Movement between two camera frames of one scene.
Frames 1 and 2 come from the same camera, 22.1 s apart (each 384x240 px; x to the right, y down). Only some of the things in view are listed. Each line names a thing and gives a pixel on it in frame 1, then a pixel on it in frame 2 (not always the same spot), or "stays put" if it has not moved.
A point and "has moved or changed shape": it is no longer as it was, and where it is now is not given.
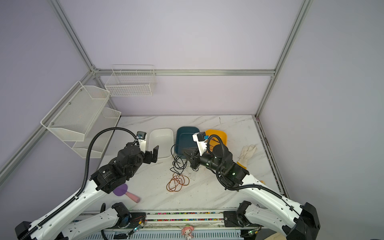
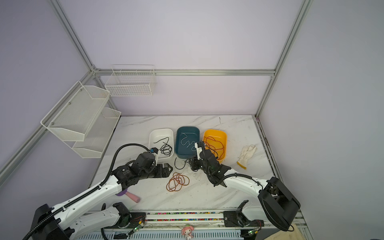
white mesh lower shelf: (108, 118) stays put
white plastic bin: (164, 138) stays put
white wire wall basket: (131, 80) stays put
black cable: (178, 162) has moved or changed shape
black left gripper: (148, 159) -> (166, 172)
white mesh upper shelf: (72, 117) stays put
